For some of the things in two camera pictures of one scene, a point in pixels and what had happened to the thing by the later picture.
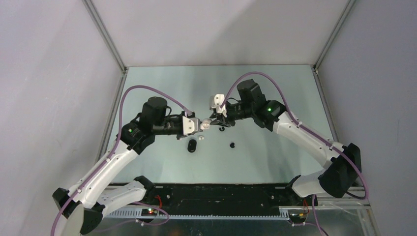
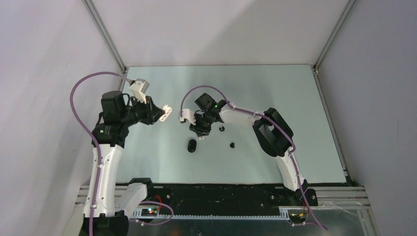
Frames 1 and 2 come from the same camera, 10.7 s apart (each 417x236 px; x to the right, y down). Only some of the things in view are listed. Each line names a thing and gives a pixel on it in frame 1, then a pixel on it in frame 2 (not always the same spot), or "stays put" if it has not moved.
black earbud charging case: [192, 146] stays put
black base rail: [223, 199] stays put
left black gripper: [179, 136] → [152, 112]
